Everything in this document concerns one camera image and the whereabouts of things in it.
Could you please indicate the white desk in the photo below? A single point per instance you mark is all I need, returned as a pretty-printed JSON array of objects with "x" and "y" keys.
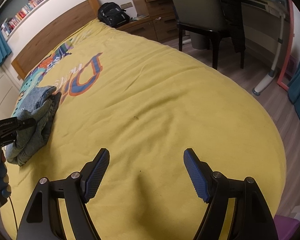
[{"x": 266, "y": 27}]

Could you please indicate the wooden headboard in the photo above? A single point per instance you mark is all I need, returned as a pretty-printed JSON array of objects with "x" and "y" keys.
[{"x": 53, "y": 34}]

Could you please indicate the blue denim jacket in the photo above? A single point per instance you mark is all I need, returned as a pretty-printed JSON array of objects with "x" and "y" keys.
[{"x": 37, "y": 110}]

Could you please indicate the pink frame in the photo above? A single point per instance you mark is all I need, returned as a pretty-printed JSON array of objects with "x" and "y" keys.
[{"x": 289, "y": 46}]

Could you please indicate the purple box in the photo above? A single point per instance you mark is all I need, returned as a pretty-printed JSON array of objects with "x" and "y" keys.
[{"x": 285, "y": 226}]

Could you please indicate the wooden drawer cabinet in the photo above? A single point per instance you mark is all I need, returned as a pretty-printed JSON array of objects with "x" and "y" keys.
[{"x": 157, "y": 23}]

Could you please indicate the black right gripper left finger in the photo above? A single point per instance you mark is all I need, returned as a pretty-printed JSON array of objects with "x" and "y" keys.
[{"x": 42, "y": 217}]

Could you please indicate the black backpack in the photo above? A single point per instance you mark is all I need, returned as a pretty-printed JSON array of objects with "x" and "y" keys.
[{"x": 112, "y": 15}]

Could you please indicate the row of books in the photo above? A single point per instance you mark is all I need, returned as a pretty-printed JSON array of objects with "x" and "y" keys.
[{"x": 35, "y": 1}]

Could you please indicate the yellow printed bedspread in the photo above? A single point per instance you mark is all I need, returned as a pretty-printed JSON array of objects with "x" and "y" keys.
[{"x": 146, "y": 103}]

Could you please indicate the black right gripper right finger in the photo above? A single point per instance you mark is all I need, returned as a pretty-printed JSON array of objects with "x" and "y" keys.
[{"x": 251, "y": 218}]

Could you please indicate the grey chair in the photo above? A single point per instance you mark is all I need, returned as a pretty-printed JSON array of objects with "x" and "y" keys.
[{"x": 215, "y": 20}]

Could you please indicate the white wardrobe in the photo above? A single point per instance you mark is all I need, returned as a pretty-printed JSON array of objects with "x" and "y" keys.
[{"x": 8, "y": 95}]

